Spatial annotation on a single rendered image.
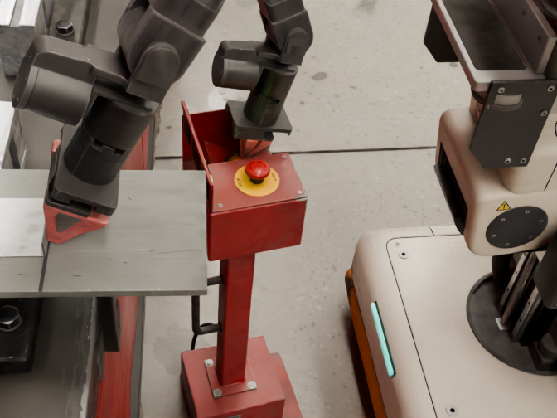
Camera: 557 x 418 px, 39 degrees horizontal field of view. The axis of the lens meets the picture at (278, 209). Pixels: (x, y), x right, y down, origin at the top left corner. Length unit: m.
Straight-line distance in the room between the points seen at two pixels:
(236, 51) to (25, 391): 0.58
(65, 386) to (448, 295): 1.08
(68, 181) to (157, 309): 1.27
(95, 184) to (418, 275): 1.13
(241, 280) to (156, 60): 0.83
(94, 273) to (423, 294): 1.07
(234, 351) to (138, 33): 1.06
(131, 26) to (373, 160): 1.80
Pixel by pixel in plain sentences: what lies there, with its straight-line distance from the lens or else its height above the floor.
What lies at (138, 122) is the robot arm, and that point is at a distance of 0.76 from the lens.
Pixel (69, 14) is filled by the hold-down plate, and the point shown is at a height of 0.91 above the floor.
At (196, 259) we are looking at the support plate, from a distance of 0.87.
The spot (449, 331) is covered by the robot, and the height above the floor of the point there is 0.28.
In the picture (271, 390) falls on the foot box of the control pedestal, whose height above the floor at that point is 0.12.
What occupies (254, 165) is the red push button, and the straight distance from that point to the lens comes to 1.25.
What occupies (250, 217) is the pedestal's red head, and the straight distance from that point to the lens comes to 1.24.
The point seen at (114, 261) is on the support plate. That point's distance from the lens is 0.87.
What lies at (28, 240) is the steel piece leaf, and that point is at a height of 1.00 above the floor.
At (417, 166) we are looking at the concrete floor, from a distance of 2.50.
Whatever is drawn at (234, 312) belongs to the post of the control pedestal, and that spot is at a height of 0.40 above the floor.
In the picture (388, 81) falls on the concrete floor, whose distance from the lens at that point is 2.80.
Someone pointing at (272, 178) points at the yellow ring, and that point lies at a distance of 1.27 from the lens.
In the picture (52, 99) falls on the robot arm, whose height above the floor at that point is 1.21.
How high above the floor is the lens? 1.67
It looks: 47 degrees down
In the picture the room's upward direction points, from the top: 6 degrees clockwise
